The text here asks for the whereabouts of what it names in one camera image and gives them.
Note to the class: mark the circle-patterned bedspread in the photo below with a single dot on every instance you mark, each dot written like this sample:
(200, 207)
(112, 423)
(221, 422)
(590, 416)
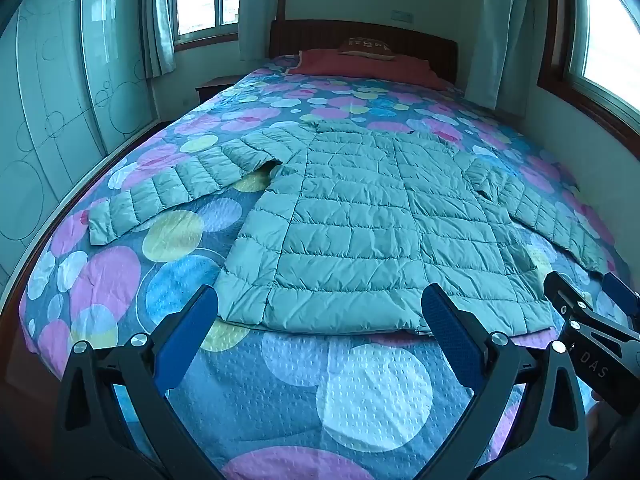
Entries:
(350, 400)

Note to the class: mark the glass-door wardrobe with circles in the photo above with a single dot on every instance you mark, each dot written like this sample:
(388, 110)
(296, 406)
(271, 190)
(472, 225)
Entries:
(60, 85)

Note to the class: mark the large wood-framed window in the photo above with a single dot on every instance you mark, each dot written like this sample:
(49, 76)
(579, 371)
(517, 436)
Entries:
(610, 25)

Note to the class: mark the pink pillow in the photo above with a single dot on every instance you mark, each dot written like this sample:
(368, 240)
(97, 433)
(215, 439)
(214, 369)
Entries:
(350, 66)

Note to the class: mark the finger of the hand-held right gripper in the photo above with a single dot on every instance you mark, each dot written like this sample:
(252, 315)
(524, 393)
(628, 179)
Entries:
(622, 295)
(565, 295)

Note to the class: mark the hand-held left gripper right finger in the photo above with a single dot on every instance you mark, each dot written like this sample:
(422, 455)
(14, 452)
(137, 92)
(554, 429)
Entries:
(450, 335)

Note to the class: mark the dark wooden headboard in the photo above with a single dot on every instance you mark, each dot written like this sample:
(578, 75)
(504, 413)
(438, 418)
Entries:
(310, 35)

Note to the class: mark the wooden nightstand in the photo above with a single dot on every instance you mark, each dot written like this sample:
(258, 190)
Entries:
(217, 86)

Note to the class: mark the short white curtain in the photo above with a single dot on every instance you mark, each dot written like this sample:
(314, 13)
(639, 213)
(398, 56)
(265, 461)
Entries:
(160, 20)

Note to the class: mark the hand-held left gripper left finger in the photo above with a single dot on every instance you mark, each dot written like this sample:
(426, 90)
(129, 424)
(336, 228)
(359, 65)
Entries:
(187, 335)

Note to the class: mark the brown cushion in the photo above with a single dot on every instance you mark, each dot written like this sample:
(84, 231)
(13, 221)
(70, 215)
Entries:
(367, 46)

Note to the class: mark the narrow white curtain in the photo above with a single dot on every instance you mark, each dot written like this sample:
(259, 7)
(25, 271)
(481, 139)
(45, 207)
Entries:
(261, 5)

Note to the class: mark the white wall outlet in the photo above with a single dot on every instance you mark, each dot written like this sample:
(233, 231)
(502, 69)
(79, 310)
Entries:
(403, 16)

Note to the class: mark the light green quilted jacket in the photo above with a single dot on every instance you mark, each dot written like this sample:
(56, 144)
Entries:
(375, 210)

